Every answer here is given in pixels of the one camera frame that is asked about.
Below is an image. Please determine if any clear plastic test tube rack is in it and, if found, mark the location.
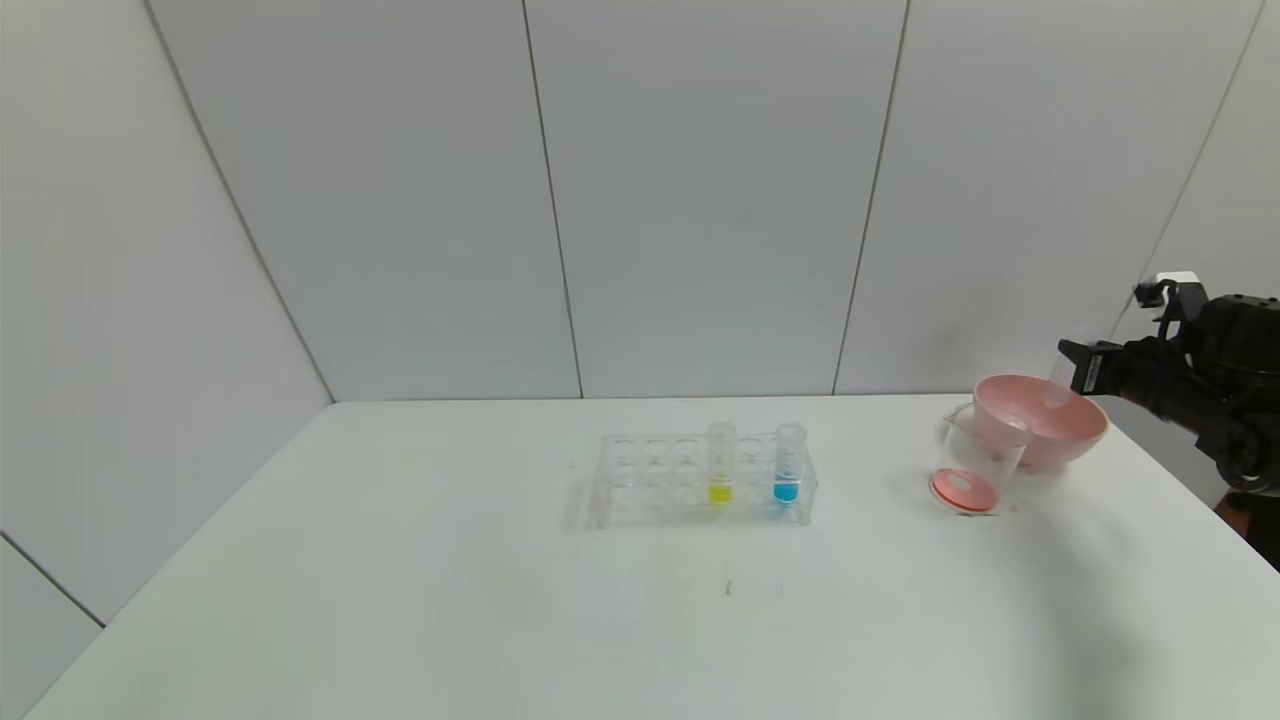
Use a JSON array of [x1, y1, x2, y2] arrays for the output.
[[585, 430, 819, 529]]

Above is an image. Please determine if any blue pigment test tube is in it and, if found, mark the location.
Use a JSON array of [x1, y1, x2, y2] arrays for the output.
[[775, 421, 809, 504]]

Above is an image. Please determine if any clear glass beaker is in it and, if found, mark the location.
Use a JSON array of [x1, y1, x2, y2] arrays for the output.
[[930, 403, 1031, 517]]

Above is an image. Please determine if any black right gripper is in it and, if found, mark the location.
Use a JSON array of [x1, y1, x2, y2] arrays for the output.
[[1049, 338, 1187, 414]]

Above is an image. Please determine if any pink bowl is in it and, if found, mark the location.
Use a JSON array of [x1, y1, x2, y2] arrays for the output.
[[972, 375, 1109, 469]]

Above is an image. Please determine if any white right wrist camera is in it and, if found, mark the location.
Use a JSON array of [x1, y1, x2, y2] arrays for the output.
[[1134, 271, 1203, 323]]

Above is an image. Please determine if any yellow pigment test tube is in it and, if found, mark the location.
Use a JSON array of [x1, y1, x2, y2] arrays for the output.
[[706, 422, 738, 506]]

